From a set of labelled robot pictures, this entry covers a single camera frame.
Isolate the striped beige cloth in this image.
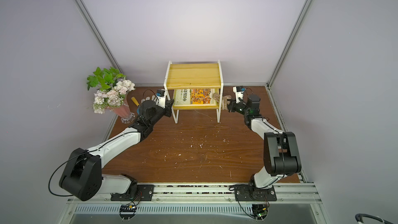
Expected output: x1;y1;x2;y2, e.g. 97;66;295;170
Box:
212;93;232;110

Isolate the yellow white bookshelf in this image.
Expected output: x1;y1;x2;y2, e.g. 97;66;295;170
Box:
163;61;224;123

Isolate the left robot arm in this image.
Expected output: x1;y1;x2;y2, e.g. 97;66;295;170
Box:
59;100;174;201

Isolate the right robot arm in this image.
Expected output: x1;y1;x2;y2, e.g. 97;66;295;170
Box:
228;92;302;189

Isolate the colourful picture book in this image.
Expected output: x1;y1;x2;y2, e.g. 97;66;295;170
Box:
174;89;217;106

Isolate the white work glove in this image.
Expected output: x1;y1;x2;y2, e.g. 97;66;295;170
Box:
141;95;155;104

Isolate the flower bouquet in pink vase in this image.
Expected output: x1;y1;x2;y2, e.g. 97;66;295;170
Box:
87;67;135;123

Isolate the left circuit board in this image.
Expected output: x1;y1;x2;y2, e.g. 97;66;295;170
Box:
119;204;137;222

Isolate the circuit board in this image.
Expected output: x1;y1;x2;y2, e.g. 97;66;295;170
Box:
251;204;268;220
119;204;137;222

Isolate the right circuit board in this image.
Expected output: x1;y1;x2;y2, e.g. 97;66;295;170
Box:
251;204;268;220

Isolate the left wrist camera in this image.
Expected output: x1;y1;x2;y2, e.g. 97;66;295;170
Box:
155;89;167;108

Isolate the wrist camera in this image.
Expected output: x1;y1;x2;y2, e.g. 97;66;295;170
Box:
233;86;246;103
155;89;167;108

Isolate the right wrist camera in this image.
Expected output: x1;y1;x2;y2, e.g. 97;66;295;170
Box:
233;86;246;103

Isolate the yellow handled blue tool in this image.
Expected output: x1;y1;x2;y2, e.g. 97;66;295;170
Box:
131;96;140;107

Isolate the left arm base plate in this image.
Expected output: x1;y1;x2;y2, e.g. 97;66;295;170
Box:
111;184;154;201

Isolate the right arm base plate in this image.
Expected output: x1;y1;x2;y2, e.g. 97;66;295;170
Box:
229;184;277;202

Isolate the aluminium mounting rail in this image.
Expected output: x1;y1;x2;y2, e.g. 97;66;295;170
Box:
66;183;322;205

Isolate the black cable bottom right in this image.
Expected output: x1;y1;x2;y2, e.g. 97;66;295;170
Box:
355;213;395;224

